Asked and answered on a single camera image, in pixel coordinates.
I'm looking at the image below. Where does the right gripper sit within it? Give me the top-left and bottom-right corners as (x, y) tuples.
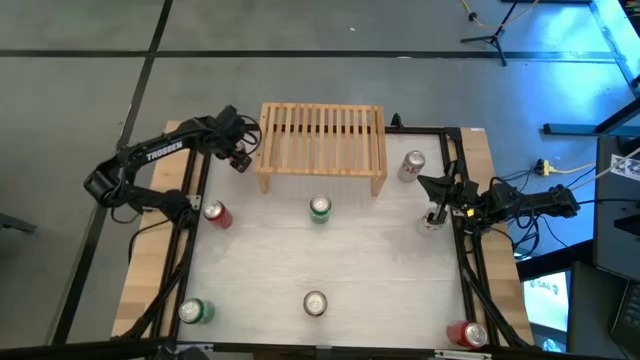
(417, 158), (482, 225)

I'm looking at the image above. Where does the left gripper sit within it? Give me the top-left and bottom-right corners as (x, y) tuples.
(214, 105), (253, 174)

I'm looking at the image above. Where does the silver Diet Coke can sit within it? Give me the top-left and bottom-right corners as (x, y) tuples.
(397, 149), (427, 184)
(414, 206), (450, 238)

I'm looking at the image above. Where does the red Coke can black script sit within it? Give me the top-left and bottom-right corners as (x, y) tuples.
(202, 199), (234, 231)
(446, 320), (489, 350)

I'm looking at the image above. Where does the green Sprite can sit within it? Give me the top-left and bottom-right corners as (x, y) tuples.
(308, 194), (333, 225)
(178, 297), (217, 325)

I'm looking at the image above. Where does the wooden slatted shelf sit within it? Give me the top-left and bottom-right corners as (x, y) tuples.
(254, 102), (389, 198)

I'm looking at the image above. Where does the lit computer screen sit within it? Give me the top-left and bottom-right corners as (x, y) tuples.
(522, 269), (572, 334)

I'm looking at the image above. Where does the black tripod stand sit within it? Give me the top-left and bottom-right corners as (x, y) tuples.
(459, 0), (521, 68)

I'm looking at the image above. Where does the dark grey desk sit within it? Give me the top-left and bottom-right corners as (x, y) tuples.
(594, 134), (640, 266)

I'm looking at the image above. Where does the white marker paper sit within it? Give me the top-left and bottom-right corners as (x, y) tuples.
(609, 153), (640, 182)

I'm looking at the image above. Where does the dark grey cabinet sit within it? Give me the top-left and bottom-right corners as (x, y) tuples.
(567, 262), (640, 360)

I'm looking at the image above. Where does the black keyboard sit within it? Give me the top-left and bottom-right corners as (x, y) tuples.
(610, 282), (640, 351)

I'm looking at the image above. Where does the dark furniture leg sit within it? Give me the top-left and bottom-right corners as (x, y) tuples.
(0, 212), (39, 235)

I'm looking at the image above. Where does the black metal table frame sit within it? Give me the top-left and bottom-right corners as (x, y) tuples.
(112, 119), (536, 360)

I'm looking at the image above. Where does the thin black cable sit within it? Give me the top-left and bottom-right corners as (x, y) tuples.
(127, 219), (166, 264)

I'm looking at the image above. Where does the black desk frame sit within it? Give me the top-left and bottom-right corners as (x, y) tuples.
(543, 0), (640, 137)

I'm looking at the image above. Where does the silver metal bracket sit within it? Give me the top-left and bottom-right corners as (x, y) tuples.
(433, 349), (492, 360)

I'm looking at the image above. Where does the yellow floor cable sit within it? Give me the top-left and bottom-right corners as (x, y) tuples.
(459, 0), (541, 30)

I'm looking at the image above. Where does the black cable bundle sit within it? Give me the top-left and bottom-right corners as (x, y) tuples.
(492, 167), (640, 261)

